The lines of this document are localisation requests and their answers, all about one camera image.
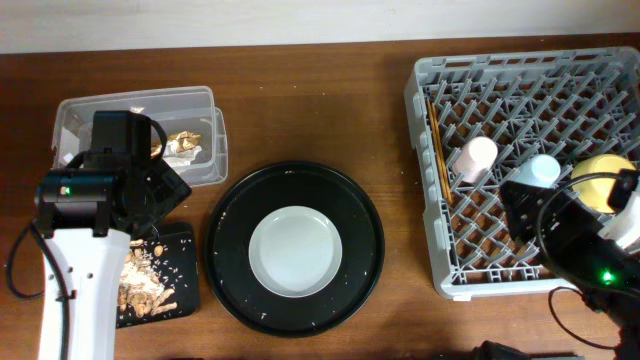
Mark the black rectangular bin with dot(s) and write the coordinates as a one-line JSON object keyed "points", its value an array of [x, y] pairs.
{"points": [[182, 257]]}

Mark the white tissue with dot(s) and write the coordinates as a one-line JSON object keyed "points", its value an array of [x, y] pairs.
{"points": [[180, 160]]}

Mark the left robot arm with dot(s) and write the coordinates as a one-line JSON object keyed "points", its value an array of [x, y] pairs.
{"points": [[87, 214]]}

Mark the clear plastic waste container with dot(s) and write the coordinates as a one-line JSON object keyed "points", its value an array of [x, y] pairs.
{"points": [[175, 109]]}

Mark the food scraps with rice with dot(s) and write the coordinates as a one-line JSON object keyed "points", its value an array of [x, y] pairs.
{"points": [[145, 289]]}

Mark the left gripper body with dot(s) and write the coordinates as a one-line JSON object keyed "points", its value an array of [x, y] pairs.
{"points": [[167, 192]]}

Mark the round black serving tray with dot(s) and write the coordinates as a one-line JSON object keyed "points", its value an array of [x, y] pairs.
{"points": [[294, 183]]}

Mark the yellow plastic bowl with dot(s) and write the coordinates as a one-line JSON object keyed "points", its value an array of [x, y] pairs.
{"points": [[595, 193]]}

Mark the pink plastic cup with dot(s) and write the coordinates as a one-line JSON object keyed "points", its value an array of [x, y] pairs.
{"points": [[475, 159]]}

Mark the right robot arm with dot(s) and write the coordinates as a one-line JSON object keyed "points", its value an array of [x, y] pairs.
{"points": [[623, 228]]}

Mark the wooden chopstick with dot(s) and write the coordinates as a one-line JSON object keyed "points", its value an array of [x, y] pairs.
{"points": [[442, 150], [437, 150]]}

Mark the grey dishwasher rack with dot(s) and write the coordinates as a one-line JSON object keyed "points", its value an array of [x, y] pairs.
{"points": [[569, 104]]}

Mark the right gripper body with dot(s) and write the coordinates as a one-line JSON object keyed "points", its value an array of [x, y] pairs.
{"points": [[587, 261]]}

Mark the gold coffee sachet wrapper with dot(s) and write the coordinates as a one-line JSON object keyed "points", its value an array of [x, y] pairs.
{"points": [[186, 140]]}

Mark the light blue plastic cup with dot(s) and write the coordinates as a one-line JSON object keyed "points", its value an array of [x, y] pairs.
{"points": [[539, 171]]}

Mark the grey plate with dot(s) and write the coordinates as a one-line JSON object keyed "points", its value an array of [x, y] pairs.
{"points": [[295, 251]]}

